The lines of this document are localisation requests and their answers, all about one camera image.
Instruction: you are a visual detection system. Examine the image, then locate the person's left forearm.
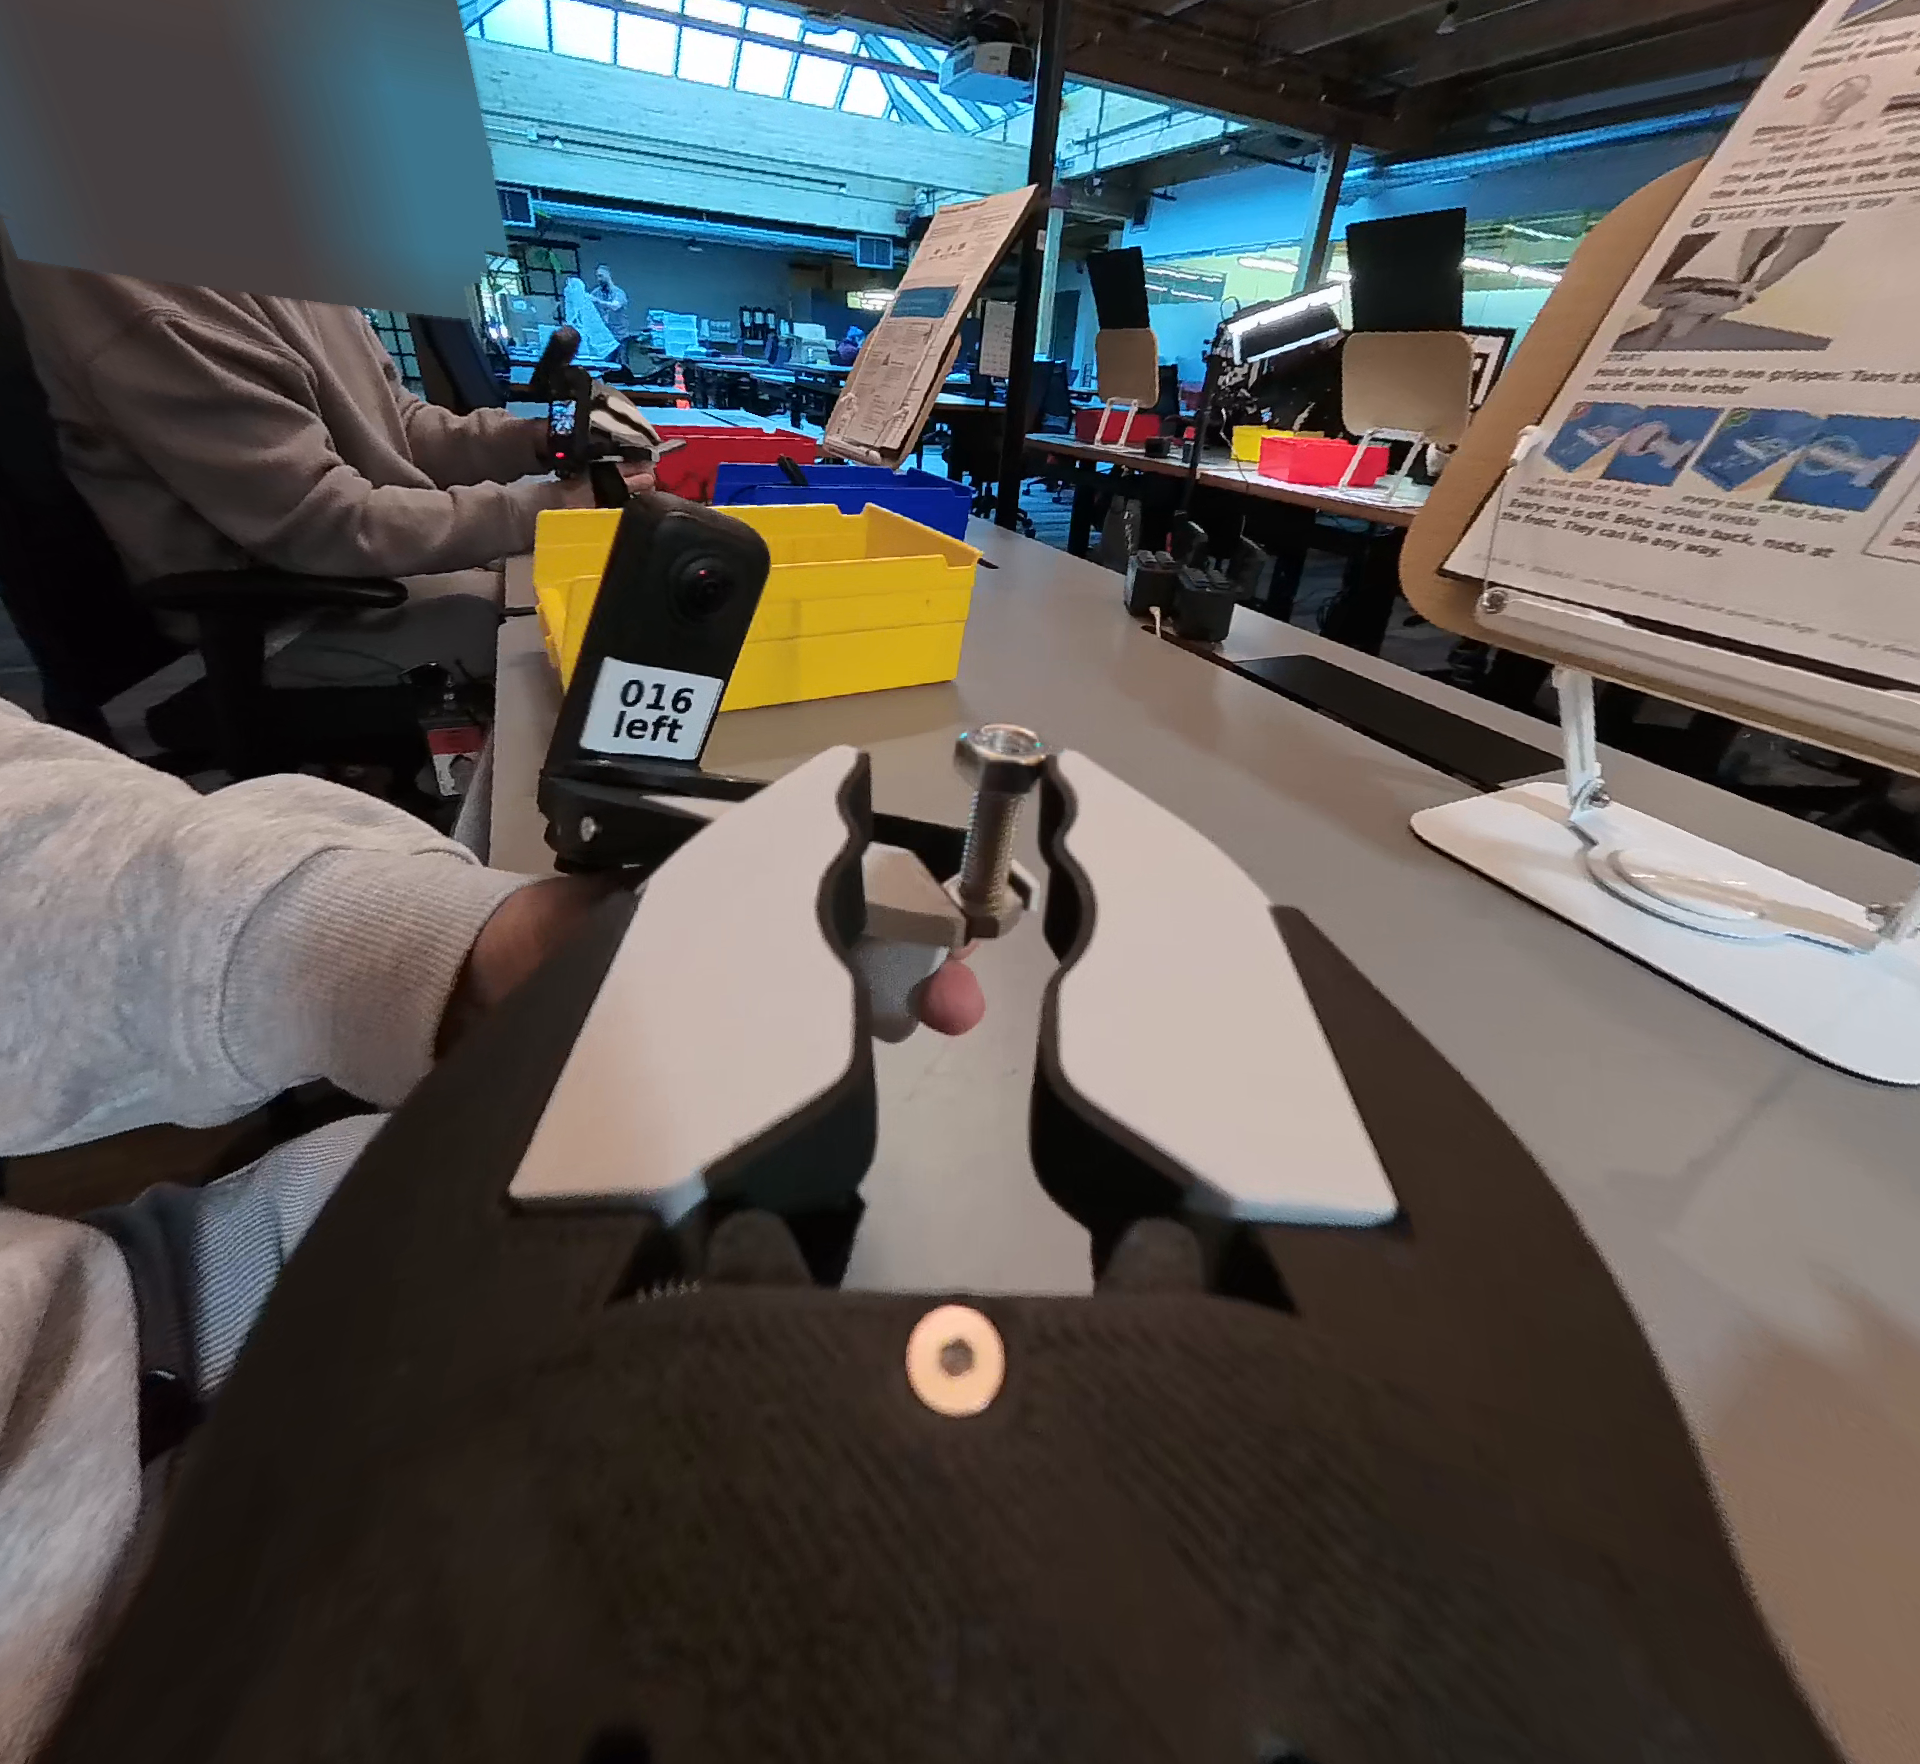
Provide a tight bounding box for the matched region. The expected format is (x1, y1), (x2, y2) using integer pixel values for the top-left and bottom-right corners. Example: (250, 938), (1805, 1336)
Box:
(0, 700), (525, 1164)

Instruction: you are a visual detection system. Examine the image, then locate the blue plastic bin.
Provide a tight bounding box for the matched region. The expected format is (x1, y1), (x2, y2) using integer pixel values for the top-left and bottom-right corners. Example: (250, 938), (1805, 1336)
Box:
(711, 463), (973, 540)

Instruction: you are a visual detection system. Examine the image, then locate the black desk mat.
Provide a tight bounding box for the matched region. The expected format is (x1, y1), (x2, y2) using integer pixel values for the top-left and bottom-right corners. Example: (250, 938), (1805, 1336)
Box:
(1231, 653), (1560, 791)

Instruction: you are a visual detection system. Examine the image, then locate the wood-edged work desk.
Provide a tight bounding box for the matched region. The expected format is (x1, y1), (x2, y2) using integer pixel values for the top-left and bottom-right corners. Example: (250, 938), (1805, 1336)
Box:
(1027, 432), (1428, 530)

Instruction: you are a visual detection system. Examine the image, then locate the black support column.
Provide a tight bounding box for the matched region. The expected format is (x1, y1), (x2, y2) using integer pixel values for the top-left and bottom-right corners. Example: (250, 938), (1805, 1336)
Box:
(1003, 0), (1090, 524)

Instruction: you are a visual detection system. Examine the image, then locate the black desk lamp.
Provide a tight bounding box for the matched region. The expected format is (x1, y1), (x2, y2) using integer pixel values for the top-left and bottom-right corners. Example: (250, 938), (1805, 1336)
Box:
(1186, 286), (1352, 550)

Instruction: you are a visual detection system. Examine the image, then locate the ceiling projector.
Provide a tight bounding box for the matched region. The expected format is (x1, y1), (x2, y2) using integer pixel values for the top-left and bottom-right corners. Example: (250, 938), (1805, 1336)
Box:
(937, 30), (1038, 105)

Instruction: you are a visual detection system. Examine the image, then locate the small wooden document stand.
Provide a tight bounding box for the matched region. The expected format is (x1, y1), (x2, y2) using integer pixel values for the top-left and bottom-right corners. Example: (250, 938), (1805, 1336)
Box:
(1094, 329), (1164, 446)

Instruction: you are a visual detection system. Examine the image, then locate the person's grey sweatshirt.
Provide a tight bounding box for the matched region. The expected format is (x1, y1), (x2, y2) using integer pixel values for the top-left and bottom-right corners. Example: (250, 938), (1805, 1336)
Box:
(0, 1112), (391, 1764)

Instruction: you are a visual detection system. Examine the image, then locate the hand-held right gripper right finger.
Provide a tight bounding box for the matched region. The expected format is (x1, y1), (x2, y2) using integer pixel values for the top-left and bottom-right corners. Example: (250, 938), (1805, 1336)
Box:
(1033, 748), (1404, 1299)

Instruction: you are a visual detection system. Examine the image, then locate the steel hex bolt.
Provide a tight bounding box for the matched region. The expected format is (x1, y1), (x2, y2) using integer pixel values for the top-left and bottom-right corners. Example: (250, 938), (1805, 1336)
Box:
(954, 770), (1044, 938)

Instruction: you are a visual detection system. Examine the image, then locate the grey desk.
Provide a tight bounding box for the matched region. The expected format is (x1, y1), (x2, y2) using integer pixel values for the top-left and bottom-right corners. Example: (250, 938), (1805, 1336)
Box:
(486, 519), (1920, 1764)

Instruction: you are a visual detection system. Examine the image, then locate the red plastic bin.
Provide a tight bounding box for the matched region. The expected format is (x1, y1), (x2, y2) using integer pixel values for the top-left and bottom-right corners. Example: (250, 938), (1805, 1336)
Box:
(637, 426), (821, 505)

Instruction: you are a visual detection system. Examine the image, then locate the yellow divided plastic bin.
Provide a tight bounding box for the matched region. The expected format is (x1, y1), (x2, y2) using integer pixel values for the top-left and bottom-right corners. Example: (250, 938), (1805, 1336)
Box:
(534, 502), (979, 715)

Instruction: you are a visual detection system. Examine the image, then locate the tall wooden document stand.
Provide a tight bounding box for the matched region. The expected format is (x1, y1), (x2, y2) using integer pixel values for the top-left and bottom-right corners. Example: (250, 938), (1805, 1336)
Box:
(823, 183), (1042, 470)

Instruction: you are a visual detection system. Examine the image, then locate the wide wooden document stand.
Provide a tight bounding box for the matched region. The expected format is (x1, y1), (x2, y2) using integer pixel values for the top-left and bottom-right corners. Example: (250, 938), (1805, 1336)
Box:
(1339, 332), (1477, 502)

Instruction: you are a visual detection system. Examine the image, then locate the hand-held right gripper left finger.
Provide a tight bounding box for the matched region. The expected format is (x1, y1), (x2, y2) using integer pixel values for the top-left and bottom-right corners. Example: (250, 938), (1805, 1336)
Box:
(507, 745), (880, 1286)

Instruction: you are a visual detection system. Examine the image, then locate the printed instruction sheet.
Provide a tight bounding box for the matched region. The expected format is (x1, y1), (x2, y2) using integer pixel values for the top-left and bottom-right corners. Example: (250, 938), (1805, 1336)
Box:
(1439, 0), (1920, 689)

